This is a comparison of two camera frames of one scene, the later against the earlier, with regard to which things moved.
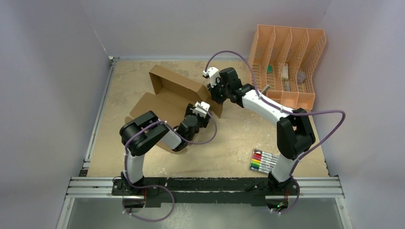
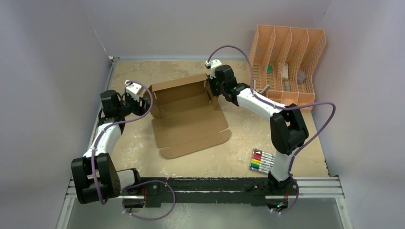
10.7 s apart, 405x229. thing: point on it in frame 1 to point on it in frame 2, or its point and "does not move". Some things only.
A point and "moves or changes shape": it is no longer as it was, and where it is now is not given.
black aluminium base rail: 207,191 does not move
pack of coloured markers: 263,162 does not move
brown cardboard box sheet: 174,93 moves or changes shape
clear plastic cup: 301,76 does not move
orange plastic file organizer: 281,61 does not move
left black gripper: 203,121 to 141,110
